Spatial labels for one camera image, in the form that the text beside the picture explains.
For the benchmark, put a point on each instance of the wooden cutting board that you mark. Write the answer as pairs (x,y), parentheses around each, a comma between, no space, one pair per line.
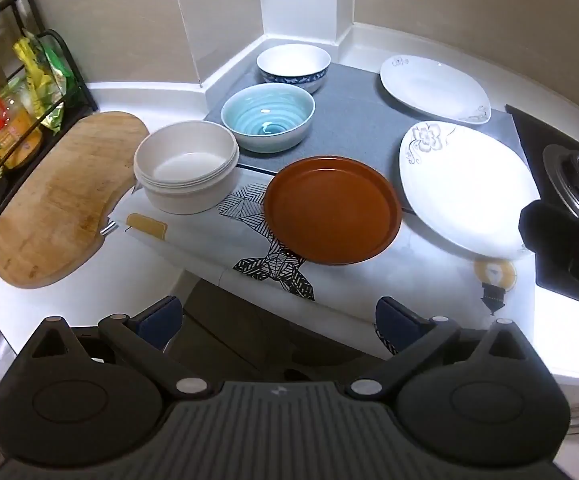
(54,200)

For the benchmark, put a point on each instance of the stack of white bowls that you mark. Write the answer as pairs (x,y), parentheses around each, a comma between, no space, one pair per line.
(184,160)

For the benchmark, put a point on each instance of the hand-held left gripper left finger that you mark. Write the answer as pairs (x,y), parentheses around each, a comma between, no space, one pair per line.
(162,322)

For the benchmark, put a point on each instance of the large white floral plate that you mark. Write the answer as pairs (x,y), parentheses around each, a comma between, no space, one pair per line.
(469,190)

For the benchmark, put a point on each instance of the yellow green snack packet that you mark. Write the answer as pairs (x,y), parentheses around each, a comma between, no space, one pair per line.
(39,80)

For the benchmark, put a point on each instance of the orange jar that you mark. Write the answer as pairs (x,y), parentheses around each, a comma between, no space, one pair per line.
(19,135)

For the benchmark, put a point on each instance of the light blue ceramic bowl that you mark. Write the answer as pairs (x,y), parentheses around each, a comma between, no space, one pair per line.
(267,117)

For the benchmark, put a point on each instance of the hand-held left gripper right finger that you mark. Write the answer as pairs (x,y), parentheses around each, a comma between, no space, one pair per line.
(394,322)

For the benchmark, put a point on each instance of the metal stove burner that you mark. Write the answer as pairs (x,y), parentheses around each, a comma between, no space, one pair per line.
(574,180)

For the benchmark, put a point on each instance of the white blue patterned bowl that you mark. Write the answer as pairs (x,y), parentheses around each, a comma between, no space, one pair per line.
(294,62)

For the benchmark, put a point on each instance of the grey mat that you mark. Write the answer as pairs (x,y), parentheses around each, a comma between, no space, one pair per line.
(359,115)

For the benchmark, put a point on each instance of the white geometric printed cloth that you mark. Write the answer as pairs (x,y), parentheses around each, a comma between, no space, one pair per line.
(204,240)

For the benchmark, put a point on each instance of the brown round plate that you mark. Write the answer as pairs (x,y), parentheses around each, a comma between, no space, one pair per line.
(332,210)

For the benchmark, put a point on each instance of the small white floral plate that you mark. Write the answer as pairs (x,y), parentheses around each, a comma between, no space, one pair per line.
(432,85)

